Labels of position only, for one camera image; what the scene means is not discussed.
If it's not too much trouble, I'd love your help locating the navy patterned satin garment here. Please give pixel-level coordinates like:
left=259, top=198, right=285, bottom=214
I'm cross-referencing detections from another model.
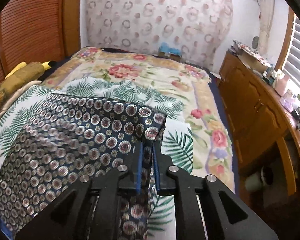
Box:
left=0, top=93, right=166, bottom=239

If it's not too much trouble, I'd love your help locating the floral bed quilt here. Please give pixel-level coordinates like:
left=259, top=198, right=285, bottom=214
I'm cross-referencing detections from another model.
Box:
left=0, top=47, right=237, bottom=240

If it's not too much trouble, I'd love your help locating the wooden side cabinet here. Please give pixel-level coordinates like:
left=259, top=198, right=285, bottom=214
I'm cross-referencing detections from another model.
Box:
left=218, top=51, right=300, bottom=207

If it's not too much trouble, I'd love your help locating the gold embroidered pillow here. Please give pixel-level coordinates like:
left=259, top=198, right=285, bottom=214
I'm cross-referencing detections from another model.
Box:
left=0, top=73, right=38, bottom=110

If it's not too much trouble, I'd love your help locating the pink jug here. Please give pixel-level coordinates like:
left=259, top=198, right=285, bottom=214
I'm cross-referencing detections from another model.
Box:
left=274, top=75, right=290, bottom=97

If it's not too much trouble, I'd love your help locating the yellow Pikachu plush toy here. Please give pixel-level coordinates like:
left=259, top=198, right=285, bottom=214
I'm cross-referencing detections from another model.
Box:
left=5, top=61, right=57, bottom=79

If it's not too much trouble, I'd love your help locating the cardboard box with clutter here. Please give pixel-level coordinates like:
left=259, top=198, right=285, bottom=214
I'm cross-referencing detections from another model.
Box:
left=233, top=40, right=271, bottom=74

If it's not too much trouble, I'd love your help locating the blue item on box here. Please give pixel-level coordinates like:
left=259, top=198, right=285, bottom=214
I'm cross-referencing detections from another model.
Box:
left=158, top=42, right=181, bottom=62

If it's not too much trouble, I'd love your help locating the grey zebra window blind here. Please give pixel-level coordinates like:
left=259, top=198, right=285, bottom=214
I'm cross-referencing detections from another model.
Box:
left=283, top=15, right=300, bottom=88

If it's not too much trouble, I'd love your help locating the small round fan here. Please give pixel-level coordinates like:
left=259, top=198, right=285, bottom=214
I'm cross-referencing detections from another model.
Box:
left=251, top=36, right=259, bottom=50

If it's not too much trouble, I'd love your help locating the brown louvered wardrobe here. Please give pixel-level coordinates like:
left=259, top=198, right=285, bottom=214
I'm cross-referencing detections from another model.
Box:
left=0, top=0, right=81, bottom=83

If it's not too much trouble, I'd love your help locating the circle patterned sheer curtain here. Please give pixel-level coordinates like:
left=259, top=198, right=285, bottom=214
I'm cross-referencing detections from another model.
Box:
left=85, top=0, right=233, bottom=69

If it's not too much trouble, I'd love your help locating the beige tied side curtain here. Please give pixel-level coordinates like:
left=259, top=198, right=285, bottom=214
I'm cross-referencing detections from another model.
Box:
left=257, top=0, right=275, bottom=55

